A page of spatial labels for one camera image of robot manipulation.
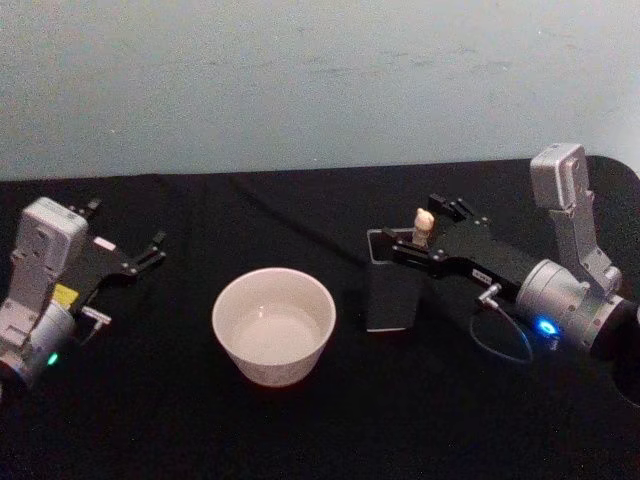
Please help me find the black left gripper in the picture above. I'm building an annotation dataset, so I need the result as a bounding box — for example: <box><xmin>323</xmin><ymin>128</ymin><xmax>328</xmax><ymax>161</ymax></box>
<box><xmin>52</xmin><ymin>197</ymin><xmax>168</xmax><ymax>315</ymax></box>

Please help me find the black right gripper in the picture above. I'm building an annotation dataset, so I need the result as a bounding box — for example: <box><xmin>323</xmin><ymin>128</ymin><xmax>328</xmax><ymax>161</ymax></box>
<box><xmin>381</xmin><ymin>193</ymin><xmax>540</xmax><ymax>304</ymax></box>

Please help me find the small cream bear figurine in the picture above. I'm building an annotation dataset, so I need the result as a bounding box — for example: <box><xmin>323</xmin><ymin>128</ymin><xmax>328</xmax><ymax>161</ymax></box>
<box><xmin>413</xmin><ymin>207</ymin><xmax>434</xmax><ymax>250</ymax></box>

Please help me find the black open box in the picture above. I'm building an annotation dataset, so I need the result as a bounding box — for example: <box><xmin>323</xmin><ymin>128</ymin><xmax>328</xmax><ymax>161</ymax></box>
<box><xmin>366</xmin><ymin>228</ymin><xmax>426</xmax><ymax>334</ymax></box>

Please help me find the white round bowl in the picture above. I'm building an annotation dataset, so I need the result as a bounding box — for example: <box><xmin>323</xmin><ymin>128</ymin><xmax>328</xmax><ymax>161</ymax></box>
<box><xmin>211</xmin><ymin>267</ymin><xmax>337</xmax><ymax>389</ymax></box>

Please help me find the black table cloth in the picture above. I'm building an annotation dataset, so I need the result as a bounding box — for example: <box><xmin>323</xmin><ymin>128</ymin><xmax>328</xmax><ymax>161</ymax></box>
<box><xmin>0</xmin><ymin>155</ymin><xmax>640</xmax><ymax>480</ymax></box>

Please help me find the thin dark right gripper cable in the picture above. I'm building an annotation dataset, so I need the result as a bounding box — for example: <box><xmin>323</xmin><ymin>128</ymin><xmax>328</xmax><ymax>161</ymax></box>
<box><xmin>469</xmin><ymin>282</ymin><xmax>535</xmax><ymax>365</ymax></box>

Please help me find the thin dark gripper cable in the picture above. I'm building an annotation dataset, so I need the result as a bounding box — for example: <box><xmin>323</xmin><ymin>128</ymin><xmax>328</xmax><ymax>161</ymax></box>
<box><xmin>74</xmin><ymin>306</ymin><xmax>112</xmax><ymax>349</ymax></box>
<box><xmin>469</xmin><ymin>282</ymin><xmax>535</xmax><ymax>365</ymax></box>

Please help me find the thin dark left gripper cable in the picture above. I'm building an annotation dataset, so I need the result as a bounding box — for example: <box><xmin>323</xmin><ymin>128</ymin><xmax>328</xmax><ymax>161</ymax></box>
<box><xmin>74</xmin><ymin>306</ymin><xmax>112</xmax><ymax>349</ymax></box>

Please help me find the pale plain wall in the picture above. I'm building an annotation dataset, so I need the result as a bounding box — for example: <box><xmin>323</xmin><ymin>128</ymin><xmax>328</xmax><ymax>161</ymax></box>
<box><xmin>0</xmin><ymin>0</ymin><xmax>640</xmax><ymax>184</ymax></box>

